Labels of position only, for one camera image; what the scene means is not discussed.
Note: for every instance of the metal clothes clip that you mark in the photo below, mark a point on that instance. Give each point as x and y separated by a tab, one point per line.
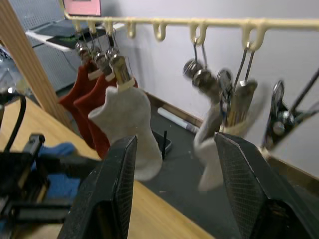
203	77
245	104
280	117
101	59
120	69
81	48

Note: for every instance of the black mat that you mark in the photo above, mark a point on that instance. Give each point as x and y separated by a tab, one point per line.
61	39

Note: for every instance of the white shelf board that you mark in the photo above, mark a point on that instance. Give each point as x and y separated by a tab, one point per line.
40	37

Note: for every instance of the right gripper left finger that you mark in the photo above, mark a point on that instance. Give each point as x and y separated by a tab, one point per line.
104	189

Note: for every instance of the wooden post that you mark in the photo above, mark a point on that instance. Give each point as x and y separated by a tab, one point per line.
27	62

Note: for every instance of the blue sock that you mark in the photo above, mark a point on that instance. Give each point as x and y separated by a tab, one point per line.
63	185

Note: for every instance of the light grey sock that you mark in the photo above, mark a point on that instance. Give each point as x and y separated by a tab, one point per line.
129	117

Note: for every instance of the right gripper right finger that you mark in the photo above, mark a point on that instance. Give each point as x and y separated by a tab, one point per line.
246	189

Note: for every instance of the grey perforated panel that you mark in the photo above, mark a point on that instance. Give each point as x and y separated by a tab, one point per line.
53	64

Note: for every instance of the black router with antenna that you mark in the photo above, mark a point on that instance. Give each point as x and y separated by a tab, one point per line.
164	144

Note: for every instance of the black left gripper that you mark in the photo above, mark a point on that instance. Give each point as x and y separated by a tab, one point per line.
15	174

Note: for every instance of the white paper roll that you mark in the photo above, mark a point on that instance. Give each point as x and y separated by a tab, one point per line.
174	119

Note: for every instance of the cream plastic hanger rail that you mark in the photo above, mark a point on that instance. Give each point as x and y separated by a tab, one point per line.
174	21

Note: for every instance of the pink paper sign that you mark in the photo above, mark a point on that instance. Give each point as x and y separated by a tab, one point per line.
82	6

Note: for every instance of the red sock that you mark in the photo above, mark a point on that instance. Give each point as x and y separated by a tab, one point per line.
97	107
79	87

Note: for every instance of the white sock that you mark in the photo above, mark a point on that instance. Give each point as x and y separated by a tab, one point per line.
210	164

